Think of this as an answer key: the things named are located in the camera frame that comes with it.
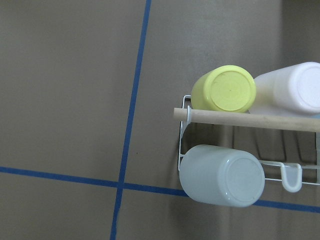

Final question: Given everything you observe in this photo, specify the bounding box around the yellow plastic cup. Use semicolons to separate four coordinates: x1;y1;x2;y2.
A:
191;65;257;113

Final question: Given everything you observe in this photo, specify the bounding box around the pink plastic cup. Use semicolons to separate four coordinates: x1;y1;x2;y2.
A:
249;62;320;117

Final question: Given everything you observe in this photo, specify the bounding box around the grey plastic cup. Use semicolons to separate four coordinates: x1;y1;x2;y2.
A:
179;144;265;208

